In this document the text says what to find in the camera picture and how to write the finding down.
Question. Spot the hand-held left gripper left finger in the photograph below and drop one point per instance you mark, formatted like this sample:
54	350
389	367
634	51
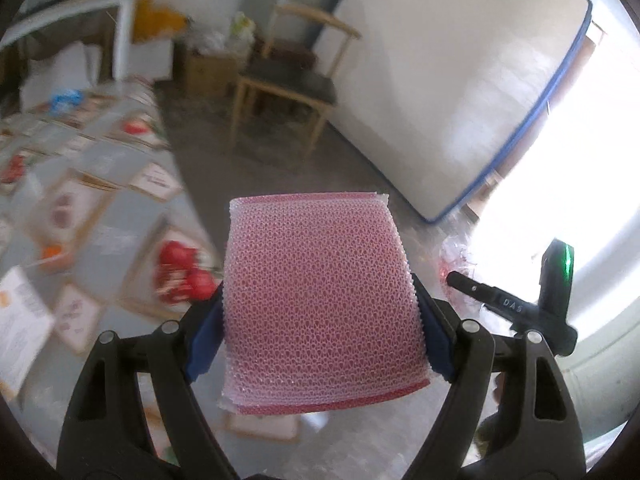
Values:
202	345

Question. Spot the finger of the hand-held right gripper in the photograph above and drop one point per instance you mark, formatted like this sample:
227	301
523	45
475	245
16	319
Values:
500	300

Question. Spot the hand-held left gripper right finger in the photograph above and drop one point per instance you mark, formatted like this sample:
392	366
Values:
435	340

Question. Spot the clear red-printed plastic wrapper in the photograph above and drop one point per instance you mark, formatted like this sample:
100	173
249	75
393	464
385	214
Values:
450	260

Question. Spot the pink foam net sheet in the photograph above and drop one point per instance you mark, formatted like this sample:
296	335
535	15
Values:
320	300

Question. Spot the white paper booklet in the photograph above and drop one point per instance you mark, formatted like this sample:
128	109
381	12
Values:
20	330

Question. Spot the table with fruit-pattern cloth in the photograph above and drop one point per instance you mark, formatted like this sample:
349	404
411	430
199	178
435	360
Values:
115	155

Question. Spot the white mattress with blue edge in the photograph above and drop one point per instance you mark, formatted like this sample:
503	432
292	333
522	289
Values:
450	85

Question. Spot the cardboard box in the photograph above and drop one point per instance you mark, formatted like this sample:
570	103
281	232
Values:
210	72

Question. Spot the wooden chair with dark seat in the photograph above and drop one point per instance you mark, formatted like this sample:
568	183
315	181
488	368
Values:
295	82

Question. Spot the blue snack packet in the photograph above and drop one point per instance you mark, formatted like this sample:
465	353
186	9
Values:
65	100

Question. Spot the white box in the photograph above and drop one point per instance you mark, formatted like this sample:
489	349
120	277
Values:
152	60

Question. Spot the white plastic bag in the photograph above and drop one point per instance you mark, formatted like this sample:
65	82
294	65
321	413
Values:
212	42

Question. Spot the white foam packing pieces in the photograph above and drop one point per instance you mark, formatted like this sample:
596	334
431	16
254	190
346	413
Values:
55	70

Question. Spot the green and white bag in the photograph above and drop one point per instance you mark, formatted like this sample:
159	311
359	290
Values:
242	25

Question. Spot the yellow bag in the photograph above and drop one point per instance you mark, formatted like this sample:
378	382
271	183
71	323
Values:
160	22

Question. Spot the white metal frame table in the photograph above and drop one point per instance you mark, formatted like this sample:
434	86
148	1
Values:
122	35

